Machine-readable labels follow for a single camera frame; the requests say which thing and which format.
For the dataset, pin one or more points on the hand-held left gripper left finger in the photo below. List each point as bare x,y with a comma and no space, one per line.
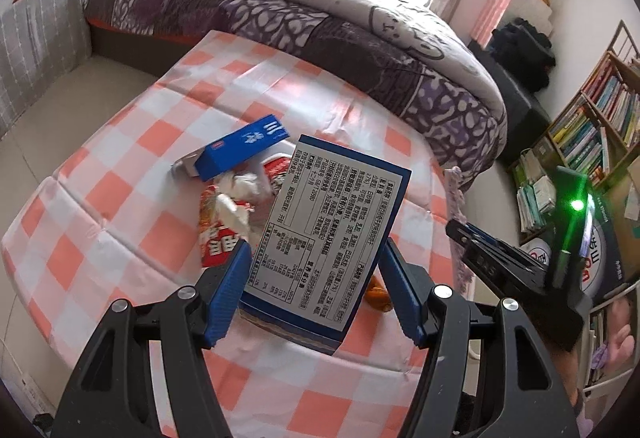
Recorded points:
227,293

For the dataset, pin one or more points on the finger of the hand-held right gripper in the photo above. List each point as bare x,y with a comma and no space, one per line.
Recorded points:
490,265
482,232

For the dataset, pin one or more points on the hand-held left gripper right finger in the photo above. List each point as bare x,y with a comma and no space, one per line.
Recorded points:
400,288

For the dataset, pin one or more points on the orange peel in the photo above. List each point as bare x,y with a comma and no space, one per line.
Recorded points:
377,298

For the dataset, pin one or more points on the red snack wrapper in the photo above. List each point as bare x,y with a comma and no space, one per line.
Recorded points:
215,243

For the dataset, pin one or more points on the large blue and white box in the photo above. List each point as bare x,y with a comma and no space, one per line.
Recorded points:
325,228

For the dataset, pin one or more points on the red and white torn package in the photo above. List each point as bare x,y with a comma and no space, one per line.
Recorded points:
277,170

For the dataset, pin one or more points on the small blue box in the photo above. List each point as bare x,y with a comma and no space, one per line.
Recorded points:
240,148

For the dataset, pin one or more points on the purple lace cloth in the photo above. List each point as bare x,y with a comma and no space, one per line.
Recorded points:
457,218

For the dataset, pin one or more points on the blue printed carton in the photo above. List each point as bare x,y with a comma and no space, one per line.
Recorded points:
602,263

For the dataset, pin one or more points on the stack of flat books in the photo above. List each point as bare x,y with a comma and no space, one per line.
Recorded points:
532,198

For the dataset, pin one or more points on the pink soft item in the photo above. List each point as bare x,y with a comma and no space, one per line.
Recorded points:
617,343

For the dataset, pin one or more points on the brown cardboard box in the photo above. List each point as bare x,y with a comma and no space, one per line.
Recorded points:
625,198

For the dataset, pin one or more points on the white metal rack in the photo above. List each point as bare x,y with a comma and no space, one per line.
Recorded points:
612,385

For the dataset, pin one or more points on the black ottoman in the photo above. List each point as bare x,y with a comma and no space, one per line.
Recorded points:
515,108

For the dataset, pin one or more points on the row of upright books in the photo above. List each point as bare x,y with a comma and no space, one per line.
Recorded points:
580,138
615,98

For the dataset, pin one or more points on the wooden bookshelf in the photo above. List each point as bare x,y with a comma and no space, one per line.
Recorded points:
587,105

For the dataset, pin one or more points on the orange checked tablecloth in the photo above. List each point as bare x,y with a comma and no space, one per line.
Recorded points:
125,143

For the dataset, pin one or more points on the pile of black clothes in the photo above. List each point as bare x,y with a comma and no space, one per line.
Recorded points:
525,48

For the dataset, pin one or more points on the pink striped box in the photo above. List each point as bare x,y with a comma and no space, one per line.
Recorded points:
492,15

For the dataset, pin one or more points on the white plastic container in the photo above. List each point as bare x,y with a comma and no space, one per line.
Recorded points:
537,15

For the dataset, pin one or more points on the purple patterned bedsheet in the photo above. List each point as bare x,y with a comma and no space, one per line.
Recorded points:
280,23

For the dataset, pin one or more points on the grey checked cushion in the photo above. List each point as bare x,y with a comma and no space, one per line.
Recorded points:
40,43

